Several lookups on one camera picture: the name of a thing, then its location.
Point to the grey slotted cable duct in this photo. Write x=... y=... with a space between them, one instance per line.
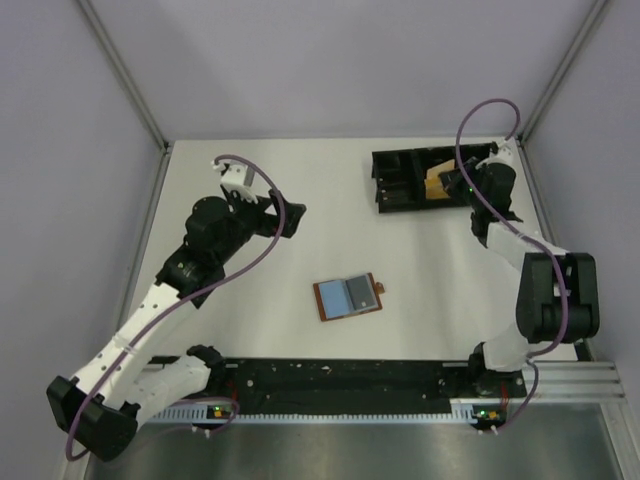
x=215 y=416

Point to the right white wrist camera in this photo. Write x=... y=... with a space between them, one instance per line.
x=503 y=155

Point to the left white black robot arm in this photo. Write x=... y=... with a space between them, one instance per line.
x=104 y=404

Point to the aluminium corner post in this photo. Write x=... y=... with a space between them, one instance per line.
x=589 y=25
x=121 y=72

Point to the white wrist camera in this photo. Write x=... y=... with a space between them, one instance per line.
x=503 y=155
x=238 y=180

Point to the grey credit card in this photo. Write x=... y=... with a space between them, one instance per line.
x=361 y=293

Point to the yellow card in tray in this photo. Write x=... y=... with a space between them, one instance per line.
x=435 y=192

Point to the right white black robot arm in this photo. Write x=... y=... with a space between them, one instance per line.
x=557 y=298

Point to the yellow credit card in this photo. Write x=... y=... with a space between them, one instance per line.
x=432 y=177

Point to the brown leather card holder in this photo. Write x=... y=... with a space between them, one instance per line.
x=343 y=298

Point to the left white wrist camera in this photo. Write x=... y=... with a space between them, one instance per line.
x=238 y=180

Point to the left aluminium corner post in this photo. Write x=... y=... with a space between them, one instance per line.
x=121 y=72

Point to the aluminium front frame rail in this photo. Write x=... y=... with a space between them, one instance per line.
x=552 y=381

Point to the black three-compartment organizer tray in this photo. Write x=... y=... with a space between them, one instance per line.
x=400 y=177

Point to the right aluminium corner post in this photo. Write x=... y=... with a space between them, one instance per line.
x=589 y=25

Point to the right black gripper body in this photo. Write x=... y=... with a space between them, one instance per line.
x=451 y=181

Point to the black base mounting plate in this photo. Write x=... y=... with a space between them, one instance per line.
x=355 y=387

